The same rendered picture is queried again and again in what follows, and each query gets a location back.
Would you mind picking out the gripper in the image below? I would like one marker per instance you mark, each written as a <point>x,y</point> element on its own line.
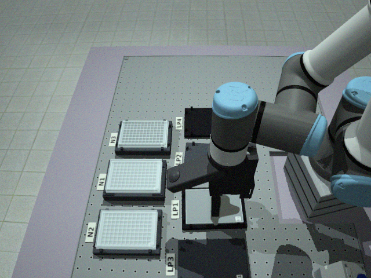
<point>242,179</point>

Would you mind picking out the white label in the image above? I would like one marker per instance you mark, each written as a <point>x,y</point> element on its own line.
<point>179,123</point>
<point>90,232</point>
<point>178,158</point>
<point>101,182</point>
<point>170,264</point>
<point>113,139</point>
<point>175,209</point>

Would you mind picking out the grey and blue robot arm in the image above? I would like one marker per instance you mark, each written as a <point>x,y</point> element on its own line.
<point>291,123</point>

